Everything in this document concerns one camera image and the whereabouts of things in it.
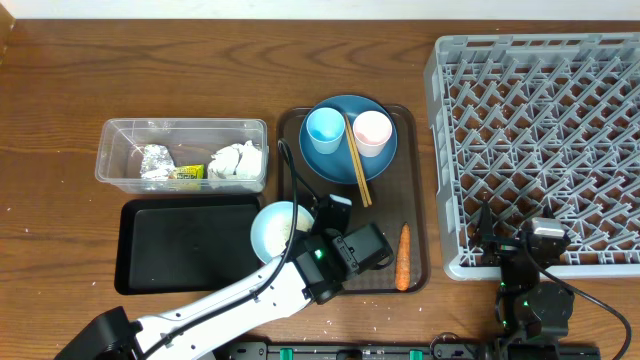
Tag grey dishwasher rack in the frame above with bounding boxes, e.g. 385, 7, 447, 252
424, 33, 639, 281

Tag silver yellow snack wrapper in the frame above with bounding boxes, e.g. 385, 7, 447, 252
140, 144, 204, 191

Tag brown serving tray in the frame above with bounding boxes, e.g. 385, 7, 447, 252
277, 104, 430, 294

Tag orange carrot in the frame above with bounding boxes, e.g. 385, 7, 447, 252
395, 223, 411, 291

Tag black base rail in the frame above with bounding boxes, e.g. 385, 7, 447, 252
212, 340, 601, 360

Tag light blue cup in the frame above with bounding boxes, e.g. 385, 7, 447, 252
306, 107, 345, 155

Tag black waste tray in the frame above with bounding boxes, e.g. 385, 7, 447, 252
114, 195, 261, 295

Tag light blue rice bowl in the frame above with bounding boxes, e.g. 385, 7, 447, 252
250, 201, 293, 264

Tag pink cup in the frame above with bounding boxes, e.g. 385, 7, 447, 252
352, 111, 393, 157

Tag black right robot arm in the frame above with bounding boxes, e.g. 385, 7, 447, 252
471, 202, 575, 359

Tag clear plastic waste bin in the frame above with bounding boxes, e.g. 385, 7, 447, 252
95, 118, 269, 194

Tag dark blue plate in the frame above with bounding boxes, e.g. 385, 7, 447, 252
299, 95, 398, 185

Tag wooden chopstick right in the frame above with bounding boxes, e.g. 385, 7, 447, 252
345, 115, 373, 207

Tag white napkin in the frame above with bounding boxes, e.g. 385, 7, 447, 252
207, 140, 263, 190

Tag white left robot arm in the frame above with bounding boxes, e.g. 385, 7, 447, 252
57, 195, 393, 359

